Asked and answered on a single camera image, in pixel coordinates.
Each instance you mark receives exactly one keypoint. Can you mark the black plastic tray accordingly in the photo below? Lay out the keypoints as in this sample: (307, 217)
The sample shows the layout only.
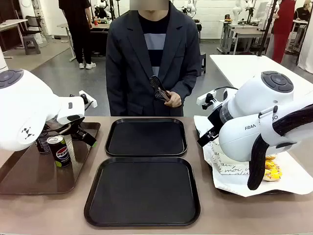
(146, 138)
(141, 193)

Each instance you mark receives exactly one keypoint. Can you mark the black serving tongs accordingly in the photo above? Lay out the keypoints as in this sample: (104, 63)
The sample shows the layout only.
(157, 89)

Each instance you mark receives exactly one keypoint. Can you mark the brown wood-grain tray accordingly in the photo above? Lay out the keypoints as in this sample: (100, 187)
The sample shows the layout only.
(31, 176)

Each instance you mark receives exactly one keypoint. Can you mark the white desk with legs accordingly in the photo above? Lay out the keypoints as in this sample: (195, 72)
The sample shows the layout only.
(9, 24)

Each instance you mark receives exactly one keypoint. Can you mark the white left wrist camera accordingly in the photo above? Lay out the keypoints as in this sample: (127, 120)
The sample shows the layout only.
(88, 99)

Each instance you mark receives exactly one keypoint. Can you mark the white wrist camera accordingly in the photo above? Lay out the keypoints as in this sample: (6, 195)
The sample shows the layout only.
(206, 99)
(88, 99)

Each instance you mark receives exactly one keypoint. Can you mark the person's left hand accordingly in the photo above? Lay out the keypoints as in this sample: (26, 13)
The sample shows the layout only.
(174, 99)

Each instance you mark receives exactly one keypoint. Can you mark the seated bystander in black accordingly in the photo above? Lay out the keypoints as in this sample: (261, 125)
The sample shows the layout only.
(302, 19)

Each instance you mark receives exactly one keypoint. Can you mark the bystander in red apron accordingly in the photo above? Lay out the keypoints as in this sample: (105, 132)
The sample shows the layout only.
(283, 24)

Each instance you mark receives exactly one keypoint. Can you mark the person in dark blazer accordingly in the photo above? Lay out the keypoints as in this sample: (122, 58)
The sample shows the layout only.
(122, 61)

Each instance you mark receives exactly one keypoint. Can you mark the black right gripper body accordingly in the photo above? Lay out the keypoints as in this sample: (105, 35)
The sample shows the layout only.
(215, 117)

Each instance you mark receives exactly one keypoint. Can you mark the black tray under paper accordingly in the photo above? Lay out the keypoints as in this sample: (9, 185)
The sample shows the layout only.
(274, 192)

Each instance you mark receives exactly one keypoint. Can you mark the white background workbench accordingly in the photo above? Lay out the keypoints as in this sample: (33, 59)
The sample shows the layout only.
(242, 31)

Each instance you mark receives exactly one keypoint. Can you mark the person's left forearm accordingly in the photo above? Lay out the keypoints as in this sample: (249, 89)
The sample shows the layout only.
(185, 85)

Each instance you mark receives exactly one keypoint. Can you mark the white printed paper sheet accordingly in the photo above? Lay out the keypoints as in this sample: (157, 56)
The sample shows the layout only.
(232, 171)

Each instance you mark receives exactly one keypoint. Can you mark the bystander in black clothes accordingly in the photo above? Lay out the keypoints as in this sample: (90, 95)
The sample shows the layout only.
(78, 29)

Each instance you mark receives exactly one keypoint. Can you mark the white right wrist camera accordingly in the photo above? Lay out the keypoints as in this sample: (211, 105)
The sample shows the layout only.
(206, 99)

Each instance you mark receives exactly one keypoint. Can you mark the black office chair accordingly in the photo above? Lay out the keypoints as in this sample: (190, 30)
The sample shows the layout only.
(34, 24)

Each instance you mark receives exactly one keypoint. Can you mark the white side table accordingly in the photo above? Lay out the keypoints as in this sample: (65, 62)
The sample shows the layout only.
(234, 68)

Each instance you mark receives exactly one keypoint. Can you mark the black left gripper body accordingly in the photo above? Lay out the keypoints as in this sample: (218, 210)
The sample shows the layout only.
(77, 132)

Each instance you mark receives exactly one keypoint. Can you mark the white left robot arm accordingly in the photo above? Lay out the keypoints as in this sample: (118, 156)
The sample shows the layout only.
(24, 110)

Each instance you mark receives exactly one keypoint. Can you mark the yellow iced donut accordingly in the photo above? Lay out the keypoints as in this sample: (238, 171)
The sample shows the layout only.
(272, 175)
(271, 162)

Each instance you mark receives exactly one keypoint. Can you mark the black tripod pole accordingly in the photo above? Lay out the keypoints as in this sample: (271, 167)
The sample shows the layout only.
(267, 24)

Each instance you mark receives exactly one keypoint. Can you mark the person's right forearm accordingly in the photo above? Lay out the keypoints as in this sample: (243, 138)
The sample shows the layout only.
(115, 93)

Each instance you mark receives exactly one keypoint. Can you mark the grey plastic stool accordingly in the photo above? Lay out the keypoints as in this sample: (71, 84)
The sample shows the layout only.
(31, 44)

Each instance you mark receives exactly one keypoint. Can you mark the black Pepsi can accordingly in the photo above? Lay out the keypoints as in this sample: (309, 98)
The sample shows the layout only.
(60, 153)
(42, 147)

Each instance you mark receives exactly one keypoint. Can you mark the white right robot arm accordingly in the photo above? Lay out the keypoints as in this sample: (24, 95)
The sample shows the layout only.
(256, 102)

